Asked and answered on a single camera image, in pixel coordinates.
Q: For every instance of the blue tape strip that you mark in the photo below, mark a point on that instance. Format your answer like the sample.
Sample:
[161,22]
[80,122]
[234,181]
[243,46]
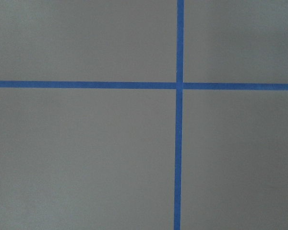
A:
[86,84]
[178,155]

